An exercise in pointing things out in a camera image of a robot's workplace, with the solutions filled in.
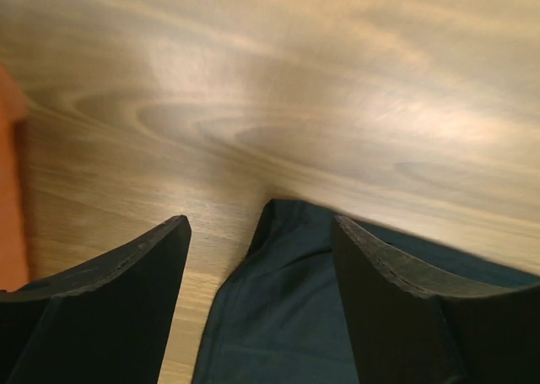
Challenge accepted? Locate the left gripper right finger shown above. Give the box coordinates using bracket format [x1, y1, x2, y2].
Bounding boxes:
[332, 215, 539, 383]

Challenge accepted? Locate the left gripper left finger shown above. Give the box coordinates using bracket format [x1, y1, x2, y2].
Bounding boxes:
[1, 215, 192, 383]

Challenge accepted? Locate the black t shirt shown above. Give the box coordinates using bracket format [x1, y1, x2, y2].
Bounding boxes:
[192, 197, 540, 384]

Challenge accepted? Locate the orange plastic basket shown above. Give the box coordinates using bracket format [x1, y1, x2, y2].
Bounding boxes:
[1, 68, 30, 291]

